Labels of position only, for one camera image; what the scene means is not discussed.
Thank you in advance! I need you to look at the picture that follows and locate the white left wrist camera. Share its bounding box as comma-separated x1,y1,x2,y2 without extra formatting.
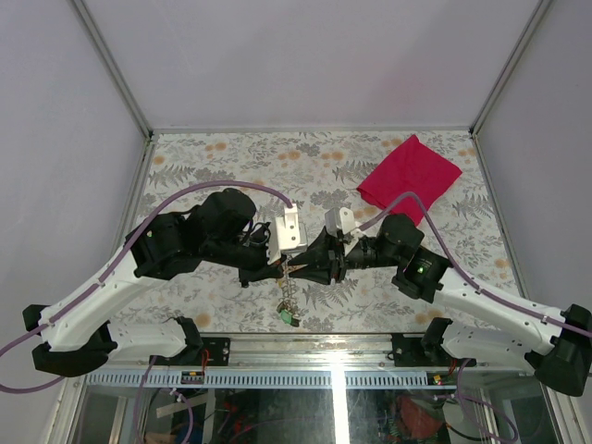
267,203,308,265

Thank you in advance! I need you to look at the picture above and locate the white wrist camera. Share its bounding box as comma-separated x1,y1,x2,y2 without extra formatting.
267,203,308,265
325,207,363,238

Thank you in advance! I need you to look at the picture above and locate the aluminium front rail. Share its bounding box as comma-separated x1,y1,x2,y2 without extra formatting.
68,330,568,389

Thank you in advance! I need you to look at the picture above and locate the green key tag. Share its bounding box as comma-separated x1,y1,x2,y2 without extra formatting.
278,309,293,325

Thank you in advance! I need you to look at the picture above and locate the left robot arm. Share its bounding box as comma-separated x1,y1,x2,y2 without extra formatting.
23,189,301,377

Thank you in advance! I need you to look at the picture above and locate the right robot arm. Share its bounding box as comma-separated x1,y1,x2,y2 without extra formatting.
289,215,591,397

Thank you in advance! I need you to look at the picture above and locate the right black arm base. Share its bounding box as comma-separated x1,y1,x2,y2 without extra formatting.
387,317,454,367

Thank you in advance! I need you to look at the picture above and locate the metal ring key organizer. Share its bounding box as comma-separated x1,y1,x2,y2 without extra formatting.
277,260,301,327

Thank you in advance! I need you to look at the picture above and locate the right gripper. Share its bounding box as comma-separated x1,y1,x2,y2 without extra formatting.
289,225,403,286

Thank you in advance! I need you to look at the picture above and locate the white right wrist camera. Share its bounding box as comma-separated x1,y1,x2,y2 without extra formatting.
325,207,363,238

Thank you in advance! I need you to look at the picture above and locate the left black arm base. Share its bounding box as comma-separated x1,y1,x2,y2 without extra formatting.
168,316,231,367

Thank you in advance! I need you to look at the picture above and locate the magenta folded cloth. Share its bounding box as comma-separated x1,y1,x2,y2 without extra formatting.
357,135,462,209

